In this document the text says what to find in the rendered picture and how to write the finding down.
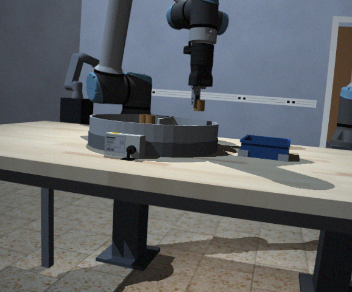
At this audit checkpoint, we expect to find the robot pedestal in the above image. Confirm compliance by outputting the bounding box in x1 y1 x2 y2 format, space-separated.
96 199 161 271
298 229 352 292

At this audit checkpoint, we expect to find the blue crate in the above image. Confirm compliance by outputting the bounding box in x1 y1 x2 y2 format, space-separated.
239 134 292 161

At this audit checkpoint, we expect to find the grey turntable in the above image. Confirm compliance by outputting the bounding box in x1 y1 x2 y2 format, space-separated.
86 113 219 159

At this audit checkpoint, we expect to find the black box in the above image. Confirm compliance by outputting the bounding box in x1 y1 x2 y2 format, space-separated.
60 97 94 124

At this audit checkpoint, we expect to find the white control box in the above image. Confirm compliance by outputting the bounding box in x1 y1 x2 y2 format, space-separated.
103 131 147 161

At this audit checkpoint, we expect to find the grey jointed stand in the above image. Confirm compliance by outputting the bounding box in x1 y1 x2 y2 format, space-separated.
65 52 100 100

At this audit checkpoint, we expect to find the white wall rail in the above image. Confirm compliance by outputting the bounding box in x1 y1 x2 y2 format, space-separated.
151 89 317 109

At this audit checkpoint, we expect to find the wooden table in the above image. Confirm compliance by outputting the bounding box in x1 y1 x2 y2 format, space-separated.
0 120 352 268

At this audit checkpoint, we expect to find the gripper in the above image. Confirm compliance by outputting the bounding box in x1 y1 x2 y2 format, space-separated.
188 42 215 107

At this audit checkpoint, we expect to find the brown door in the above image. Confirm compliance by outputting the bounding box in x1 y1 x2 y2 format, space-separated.
326 26 352 143

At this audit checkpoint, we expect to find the white door frame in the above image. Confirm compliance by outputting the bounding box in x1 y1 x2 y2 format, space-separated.
319 15 352 148

